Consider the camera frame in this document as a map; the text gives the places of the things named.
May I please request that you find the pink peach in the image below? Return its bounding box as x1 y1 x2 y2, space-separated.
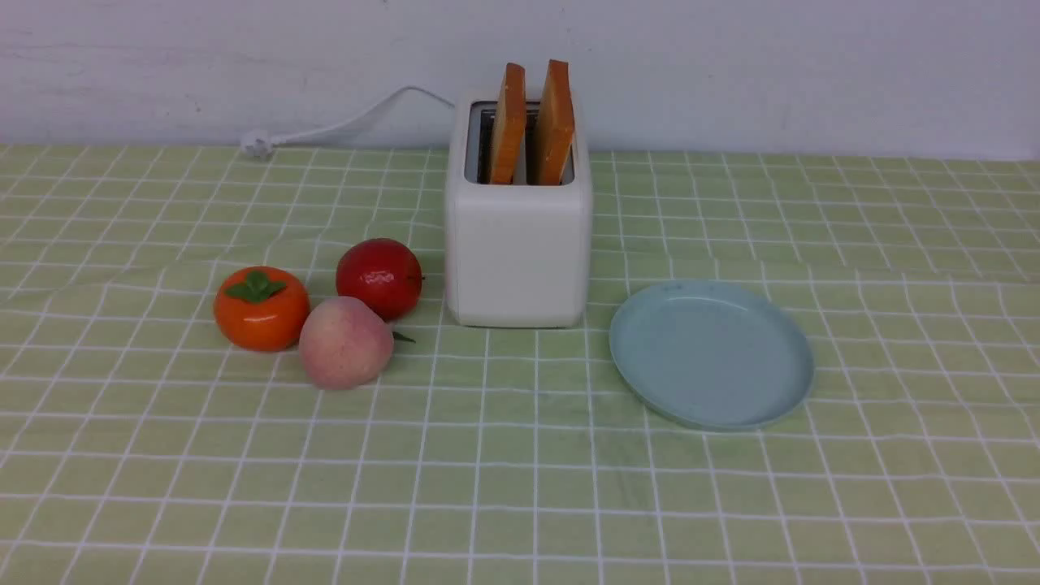
298 297 413 390

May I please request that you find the green checked tablecloth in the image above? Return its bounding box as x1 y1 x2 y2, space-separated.
1 145 1039 584

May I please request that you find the red apple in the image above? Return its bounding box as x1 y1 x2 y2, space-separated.
335 237 426 322

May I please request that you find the white two-slot toaster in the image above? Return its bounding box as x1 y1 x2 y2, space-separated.
443 88 593 328

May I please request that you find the orange persimmon with green leaf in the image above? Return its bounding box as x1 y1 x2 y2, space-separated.
213 266 310 353

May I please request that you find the toast slice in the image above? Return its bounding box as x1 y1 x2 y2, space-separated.
528 59 575 186
487 63 527 184

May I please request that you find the light blue round plate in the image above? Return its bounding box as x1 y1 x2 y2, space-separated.
609 280 816 431

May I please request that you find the white power cable with plug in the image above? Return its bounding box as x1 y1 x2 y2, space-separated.
240 85 454 160

